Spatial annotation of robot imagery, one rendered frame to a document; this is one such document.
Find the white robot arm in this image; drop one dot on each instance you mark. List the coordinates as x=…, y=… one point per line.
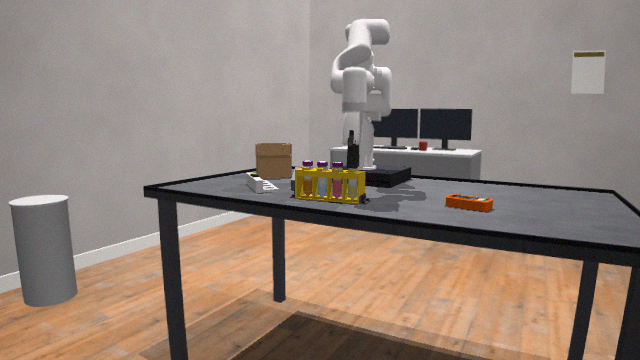
x=354, y=83

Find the brown cardboard box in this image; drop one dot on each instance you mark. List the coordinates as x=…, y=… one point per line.
x=275, y=160

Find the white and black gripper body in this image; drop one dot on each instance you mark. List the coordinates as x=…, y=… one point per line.
x=352, y=121

